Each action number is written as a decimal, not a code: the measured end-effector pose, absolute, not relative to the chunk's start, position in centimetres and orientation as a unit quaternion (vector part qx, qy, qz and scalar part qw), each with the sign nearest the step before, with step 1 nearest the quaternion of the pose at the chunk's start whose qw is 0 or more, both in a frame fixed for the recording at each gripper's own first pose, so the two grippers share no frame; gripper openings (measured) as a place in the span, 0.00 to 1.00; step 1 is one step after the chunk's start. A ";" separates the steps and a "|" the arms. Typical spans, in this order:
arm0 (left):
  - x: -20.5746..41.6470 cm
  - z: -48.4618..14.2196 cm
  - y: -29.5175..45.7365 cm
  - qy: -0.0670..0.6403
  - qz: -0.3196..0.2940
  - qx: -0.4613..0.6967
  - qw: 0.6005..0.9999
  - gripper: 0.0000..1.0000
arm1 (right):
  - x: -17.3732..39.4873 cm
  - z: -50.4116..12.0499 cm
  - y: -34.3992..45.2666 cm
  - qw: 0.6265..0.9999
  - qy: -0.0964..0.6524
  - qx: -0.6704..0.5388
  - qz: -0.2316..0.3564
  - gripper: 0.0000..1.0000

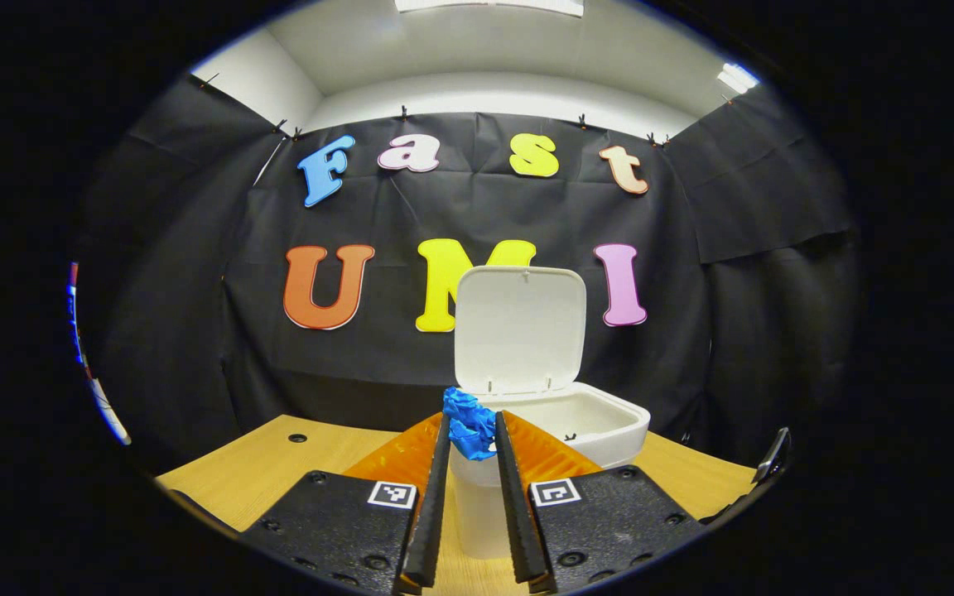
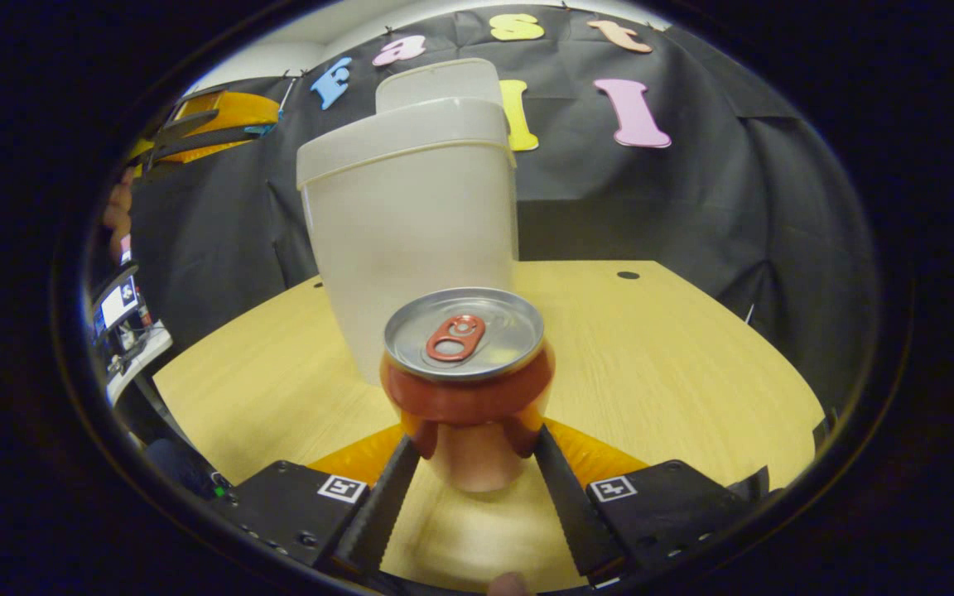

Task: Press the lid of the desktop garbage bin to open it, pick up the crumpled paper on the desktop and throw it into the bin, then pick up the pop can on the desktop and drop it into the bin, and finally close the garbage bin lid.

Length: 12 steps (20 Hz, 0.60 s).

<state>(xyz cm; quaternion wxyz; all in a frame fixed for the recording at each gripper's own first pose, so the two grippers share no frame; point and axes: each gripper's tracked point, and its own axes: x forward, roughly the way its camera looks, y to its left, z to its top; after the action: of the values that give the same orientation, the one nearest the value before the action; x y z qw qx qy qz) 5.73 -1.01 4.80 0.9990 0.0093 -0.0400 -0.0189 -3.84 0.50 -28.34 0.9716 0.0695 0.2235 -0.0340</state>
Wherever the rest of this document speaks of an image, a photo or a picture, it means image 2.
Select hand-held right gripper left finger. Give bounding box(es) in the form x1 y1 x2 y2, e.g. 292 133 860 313
224 424 422 580

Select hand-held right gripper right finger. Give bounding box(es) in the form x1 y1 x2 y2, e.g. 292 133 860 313
532 418 772 580

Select red pop can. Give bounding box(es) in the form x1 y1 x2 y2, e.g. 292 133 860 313
380 287 557 495

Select white desktop garbage bin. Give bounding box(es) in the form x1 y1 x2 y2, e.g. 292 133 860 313
296 58 519 386

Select wooden desktop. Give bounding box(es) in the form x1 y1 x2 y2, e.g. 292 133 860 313
152 261 826 593

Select computer monitor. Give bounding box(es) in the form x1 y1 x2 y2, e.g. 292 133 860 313
96 273 142 332

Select white side desk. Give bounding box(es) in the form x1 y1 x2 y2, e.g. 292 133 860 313
104 319 173 406

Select black backdrop cloth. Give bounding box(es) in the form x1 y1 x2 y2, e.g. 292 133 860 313
125 4 879 415

